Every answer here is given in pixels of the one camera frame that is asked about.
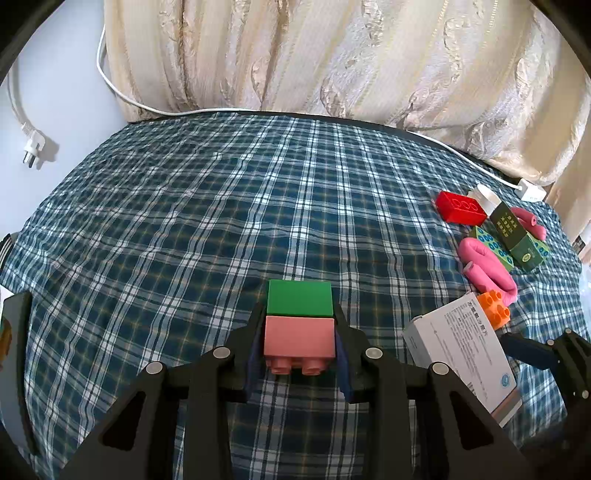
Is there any orange building block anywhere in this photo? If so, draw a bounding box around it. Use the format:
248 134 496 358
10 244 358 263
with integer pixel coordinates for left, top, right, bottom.
477 290 511 330

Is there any white medicine box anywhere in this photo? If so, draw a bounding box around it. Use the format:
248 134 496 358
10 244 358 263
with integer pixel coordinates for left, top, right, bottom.
403 293 522 426

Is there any pink foam roller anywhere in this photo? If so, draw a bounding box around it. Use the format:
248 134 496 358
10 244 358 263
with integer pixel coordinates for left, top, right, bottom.
458 237 518 306
510 207 547 241

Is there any dark green tea box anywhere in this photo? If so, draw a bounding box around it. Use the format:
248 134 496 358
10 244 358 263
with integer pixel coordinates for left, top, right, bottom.
489 202 544 272

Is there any green and pink block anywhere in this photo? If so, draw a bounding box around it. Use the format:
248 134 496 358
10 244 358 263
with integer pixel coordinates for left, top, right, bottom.
263 279 335 376

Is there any green dotted block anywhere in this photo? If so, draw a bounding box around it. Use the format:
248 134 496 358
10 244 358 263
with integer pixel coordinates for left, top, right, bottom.
469 226 515 272
532 237 551 259

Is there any white plastic jar lid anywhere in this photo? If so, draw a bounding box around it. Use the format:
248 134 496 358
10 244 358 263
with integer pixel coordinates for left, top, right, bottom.
468 184 502 216

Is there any red building block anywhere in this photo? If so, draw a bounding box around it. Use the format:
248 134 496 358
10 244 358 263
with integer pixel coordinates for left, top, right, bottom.
436 191 487 226

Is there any blue plaid tablecloth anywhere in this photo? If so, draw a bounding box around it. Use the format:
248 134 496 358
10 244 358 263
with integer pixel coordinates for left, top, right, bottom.
1 113 487 479

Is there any white power strip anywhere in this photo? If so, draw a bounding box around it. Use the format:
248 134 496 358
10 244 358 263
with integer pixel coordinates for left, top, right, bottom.
516 178 547 203

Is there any cream patterned curtain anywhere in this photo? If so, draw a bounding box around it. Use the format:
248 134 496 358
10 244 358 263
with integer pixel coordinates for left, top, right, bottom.
103 1 590 237

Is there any white wall plug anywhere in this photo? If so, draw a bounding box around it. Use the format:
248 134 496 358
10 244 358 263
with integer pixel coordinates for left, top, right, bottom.
6 68 46 169

